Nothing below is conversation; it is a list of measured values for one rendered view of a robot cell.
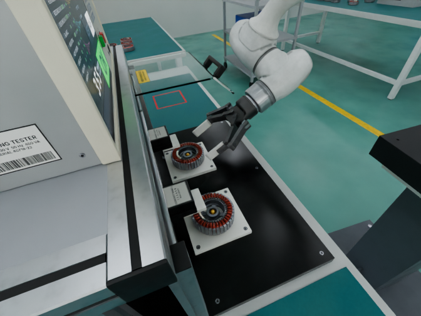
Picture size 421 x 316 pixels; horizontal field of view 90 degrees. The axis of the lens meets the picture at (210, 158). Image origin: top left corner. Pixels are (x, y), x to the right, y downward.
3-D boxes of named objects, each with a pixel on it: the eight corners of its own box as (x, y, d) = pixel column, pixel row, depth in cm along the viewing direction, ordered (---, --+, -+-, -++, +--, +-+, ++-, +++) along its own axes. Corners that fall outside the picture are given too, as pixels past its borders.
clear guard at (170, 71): (205, 66, 75) (204, 48, 71) (234, 94, 58) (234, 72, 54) (111, 86, 68) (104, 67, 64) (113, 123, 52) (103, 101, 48)
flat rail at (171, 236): (135, 80, 69) (132, 71, 67) (185, 269, 25) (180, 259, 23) (131, 81, 68) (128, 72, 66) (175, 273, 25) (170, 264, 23)
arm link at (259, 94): (263, 95, 73) (249, 106, 74) (253, 76, 67) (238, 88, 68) (279, 107, 67) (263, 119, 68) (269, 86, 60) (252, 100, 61)
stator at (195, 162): (198, 145, 78) (197, 137, 76) (209, 165, 70) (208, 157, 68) (169, 154, 76) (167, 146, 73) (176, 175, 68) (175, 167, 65)
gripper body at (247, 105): (262, 116, 67) (240, 135, 69) (249, 105, 73) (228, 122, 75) (254, 101, 62) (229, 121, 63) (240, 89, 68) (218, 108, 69)
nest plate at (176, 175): (202, 143, 81) (202, 141, 80) (216, 169, 70) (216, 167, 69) (163, 155, 78) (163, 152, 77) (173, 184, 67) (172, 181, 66)
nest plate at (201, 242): (227, 190, 64) (227, 187, 63) (251, 232, 53) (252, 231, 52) (180, 206, 61) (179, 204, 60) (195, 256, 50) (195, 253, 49)
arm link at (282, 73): (276, 108, 70) (252, 82, 74) (316, 77, 68) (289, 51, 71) (277, 96, 60) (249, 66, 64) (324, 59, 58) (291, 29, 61)
